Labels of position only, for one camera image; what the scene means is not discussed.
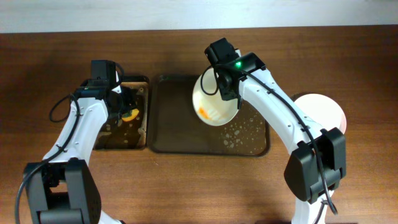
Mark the white plate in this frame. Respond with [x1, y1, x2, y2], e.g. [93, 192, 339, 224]
[294, 93, 347, 134]
[192, 68, 238, 126]

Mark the yellow green scrub sponge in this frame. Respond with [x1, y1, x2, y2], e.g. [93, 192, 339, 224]
[121, 109, 139, 122]

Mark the dark brown serving tray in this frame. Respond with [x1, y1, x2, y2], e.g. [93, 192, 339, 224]
[147, 75, 271, 157]

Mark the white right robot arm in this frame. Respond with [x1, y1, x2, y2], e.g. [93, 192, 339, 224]
[197, 38, 346, 223]

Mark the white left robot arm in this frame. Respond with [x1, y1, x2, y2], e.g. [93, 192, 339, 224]
[14, 60, 137, 224]

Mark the black tray with soapy water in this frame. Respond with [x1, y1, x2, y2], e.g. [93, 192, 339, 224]
[94, 75, 149, 151]

